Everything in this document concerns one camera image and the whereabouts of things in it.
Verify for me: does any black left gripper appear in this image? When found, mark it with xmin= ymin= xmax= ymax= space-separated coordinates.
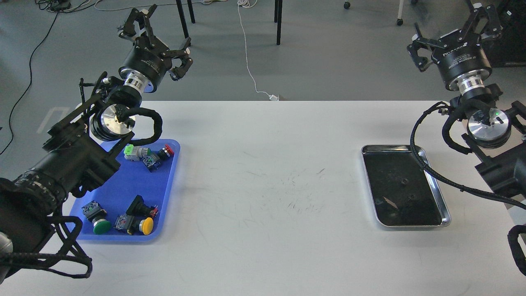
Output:
xmin=117 ymin=4 xmax=193 ymax=93

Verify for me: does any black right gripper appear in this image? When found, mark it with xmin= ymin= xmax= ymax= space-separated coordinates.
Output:
xmin=407 ymin=2 xmax=503 ymax=92

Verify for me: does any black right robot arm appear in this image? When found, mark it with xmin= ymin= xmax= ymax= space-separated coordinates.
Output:
xmin=406 ymin=0 xmax=526 ymax=209

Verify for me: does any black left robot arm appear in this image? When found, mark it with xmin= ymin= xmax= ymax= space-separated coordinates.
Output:
xmin=1 ymin=5 xmax=193 ymax=280

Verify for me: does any black table leg left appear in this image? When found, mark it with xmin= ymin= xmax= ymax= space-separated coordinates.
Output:
xmin=176 ymin=0 xmax=196 ymax=40

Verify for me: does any black table leg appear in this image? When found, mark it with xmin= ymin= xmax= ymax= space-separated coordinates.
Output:
xmin=176 ymin=0 xmax=196 ymax=40
xmin=274 ymin=0 xmax=283 ymax=46

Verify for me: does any black equipment case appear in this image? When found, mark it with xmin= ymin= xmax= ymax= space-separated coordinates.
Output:
xmin=483 ymin=0 xmax=526 ymax=68

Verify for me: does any black table leg right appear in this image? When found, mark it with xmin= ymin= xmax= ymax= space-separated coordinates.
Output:
xmin=274 ymin=0 xmax=283 ymax=46

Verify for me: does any silver metal tray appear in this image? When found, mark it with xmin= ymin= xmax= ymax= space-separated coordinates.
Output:
xmin=361 ymin=145 xmax=451 ymax=231

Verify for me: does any blue plastic tray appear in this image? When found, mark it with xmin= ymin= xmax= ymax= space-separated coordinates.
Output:
xmin=69 ymin=139 xmax=180 ymax=243

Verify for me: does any green mushroom push button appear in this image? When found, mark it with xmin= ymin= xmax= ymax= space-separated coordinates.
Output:
xmin=81 ymin=201 xmax=112 ymax=235

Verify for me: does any white cable on floor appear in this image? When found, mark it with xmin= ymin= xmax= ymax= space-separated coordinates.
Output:
xmin=237 ymin=0 xmax=274 ymax=99

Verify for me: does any black cable on floor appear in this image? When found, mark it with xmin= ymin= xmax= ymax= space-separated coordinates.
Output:
xmin=0 ymin=0 xmax=71 ymax=156

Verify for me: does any light green push button switch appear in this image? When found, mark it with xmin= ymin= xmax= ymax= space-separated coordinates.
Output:
xmin=123 ymin=144 xmax=152 ymax=162

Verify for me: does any red push button switch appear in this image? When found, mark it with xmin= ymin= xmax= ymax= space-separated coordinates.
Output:
xmin=141 ymin=144 xmax=175 ymax=172

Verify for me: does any black push button switch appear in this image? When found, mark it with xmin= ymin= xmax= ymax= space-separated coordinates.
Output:
xmin=125 ymin=195 xmax=159 ymax=219

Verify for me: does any yellow push button switch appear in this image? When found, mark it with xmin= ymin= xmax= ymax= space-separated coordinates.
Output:
xmin=113 ymin=214 xmax=154 ymax=236

